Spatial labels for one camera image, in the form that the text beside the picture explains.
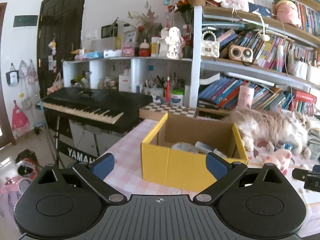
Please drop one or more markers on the stack of books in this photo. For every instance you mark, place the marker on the stack of books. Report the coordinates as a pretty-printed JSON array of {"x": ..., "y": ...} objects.
[{"x": 314, "y": 143}]

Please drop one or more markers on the pink plush paw toy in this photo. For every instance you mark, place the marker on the pink plush paw toy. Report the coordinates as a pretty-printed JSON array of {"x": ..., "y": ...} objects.
[{"x": 281, "y": 158}]

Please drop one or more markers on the red book box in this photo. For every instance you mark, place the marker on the red book box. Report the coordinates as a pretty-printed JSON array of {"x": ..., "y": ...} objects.
[{"x": 304, "y": 96}]

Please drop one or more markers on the white jar green lid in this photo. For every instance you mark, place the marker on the white jar green lid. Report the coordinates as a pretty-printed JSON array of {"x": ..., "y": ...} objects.
[{"x": 177, "y": 97}]

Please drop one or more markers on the pink cartoon cup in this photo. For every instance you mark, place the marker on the pink cartoon cup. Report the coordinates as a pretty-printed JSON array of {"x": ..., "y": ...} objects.
[{"x": 245, "y": 98}]

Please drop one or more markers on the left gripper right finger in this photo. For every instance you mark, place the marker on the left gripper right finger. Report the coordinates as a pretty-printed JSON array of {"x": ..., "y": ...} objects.
[{"x": 249, "y": 202}]

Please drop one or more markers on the yellow tape roll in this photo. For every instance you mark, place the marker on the yellow tape roll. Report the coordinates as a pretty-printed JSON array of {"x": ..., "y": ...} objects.
[{"x": 183, "y": 146}]

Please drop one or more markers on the black electronic keyboard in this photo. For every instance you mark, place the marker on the black electronic keyboard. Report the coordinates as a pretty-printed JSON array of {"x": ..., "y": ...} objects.
[{"x": 102, "y": 108}]

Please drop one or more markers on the white quilted handbag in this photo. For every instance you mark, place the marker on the white quilted handbag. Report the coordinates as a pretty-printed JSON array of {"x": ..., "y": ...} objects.
[{"x": 210, "y": 46}]

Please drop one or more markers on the small white red box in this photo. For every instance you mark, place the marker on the small white red box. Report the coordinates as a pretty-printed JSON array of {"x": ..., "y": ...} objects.
[{"x": 270, "y": 147}]

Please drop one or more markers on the red tassel ornament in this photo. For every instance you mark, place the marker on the red tassel ornament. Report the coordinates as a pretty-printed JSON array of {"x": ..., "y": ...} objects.
[{"x": 167, "y": 90}]

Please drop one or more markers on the wooden retro radio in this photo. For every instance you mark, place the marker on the wooden retro radio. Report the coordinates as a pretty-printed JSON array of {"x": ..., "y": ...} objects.
[{"x": 242, "y": 54}]

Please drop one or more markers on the fluffy orange white cat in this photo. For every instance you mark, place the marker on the fluffy orange white cat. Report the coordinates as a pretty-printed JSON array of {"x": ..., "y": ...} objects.
[{"x": 291, "y": 128}]

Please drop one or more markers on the blue plastic bag roll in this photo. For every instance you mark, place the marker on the blue plastic bag roll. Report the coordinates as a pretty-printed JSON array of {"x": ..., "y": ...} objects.
[{"x": 288, "y": 146}]

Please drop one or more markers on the yellow cardboard box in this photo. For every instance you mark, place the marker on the yellow cardboard box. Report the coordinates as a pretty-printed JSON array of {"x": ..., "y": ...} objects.
[{"x": 185, "y": 170}]

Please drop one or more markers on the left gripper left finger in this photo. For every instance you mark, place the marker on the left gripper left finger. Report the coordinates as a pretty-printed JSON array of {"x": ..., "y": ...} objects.
[{"x": 67, "y": 202}]

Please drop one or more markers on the purple toy car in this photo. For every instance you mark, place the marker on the purple toy car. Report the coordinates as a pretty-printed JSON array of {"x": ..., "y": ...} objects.
[{"x": 279, "y": 145}]

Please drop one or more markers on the wooden chessboard box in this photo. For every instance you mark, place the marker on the wooden chessboard box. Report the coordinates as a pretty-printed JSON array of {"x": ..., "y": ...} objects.
[{"x": 155, "y": 111}]

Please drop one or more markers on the blue white spray bottle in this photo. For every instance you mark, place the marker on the blue white spray bottle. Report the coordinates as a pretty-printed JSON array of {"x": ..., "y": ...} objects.
[{"x": 205, "y": 149}]

